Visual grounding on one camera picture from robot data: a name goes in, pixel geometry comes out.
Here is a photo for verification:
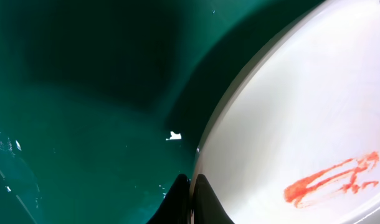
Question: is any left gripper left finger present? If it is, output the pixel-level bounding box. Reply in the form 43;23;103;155
146;174;190;224

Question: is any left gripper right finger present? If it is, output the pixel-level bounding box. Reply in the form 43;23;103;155
192;174;234;224

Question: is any white plate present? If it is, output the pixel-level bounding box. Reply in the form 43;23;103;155
190;0;380;224

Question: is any teal plastic tray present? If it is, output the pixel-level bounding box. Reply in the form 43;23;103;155
0;0;318;223

